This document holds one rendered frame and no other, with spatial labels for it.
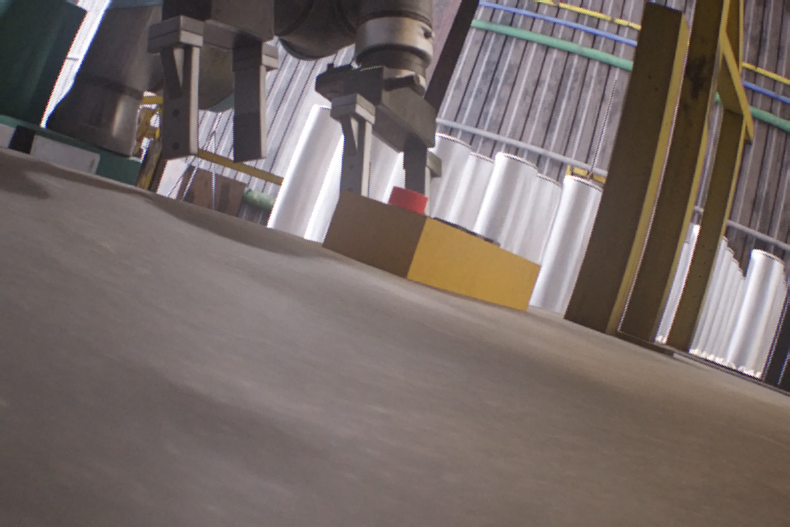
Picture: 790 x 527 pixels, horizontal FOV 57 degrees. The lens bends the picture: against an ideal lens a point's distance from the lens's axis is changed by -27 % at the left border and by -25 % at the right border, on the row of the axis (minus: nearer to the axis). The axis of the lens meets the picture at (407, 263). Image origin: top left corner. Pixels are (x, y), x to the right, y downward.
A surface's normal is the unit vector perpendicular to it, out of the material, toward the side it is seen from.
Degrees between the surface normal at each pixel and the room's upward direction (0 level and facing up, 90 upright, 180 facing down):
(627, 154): 90
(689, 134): 90
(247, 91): 97
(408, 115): 66
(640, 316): 90
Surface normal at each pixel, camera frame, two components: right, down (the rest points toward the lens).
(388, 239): -0.47, -0.14
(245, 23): 0.97, -0.07
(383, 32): -0.24, -0.27
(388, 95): 0.90, -0.10
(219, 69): 0.60, 0.40
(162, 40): -0.23, 0.07
